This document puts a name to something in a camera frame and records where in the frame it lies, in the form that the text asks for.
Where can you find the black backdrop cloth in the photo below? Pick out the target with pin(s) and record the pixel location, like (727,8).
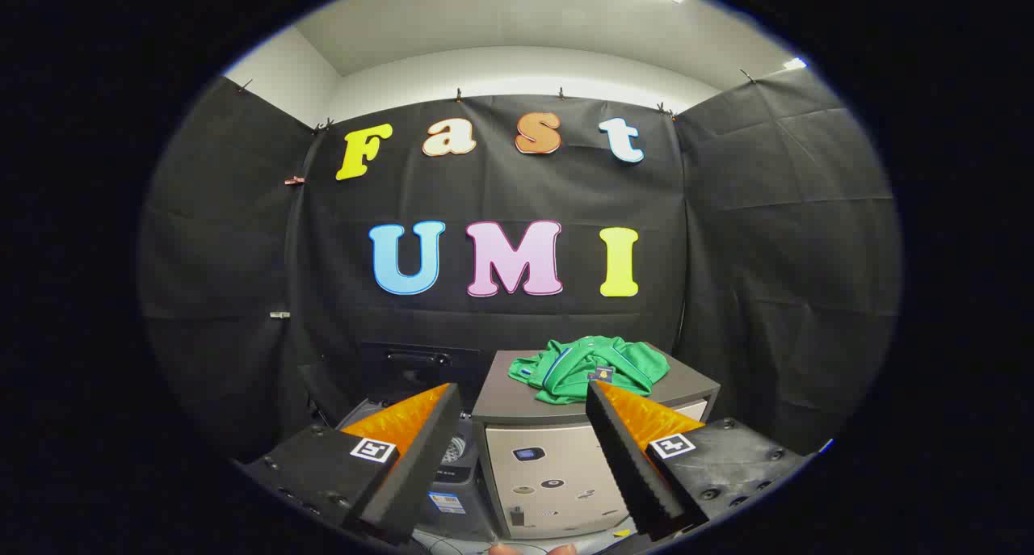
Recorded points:
(727,256)

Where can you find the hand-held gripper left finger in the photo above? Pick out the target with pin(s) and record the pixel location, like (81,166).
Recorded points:
(420,450)

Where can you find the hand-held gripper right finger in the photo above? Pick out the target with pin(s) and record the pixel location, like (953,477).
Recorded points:
(622,458)

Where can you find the green button shirt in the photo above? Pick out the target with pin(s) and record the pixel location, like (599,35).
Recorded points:
(582,365)

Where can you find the dark grey washing machine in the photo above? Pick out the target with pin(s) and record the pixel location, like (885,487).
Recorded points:
(408,365)

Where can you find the grey top beige cabinet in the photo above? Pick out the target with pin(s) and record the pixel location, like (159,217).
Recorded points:
(557,466)

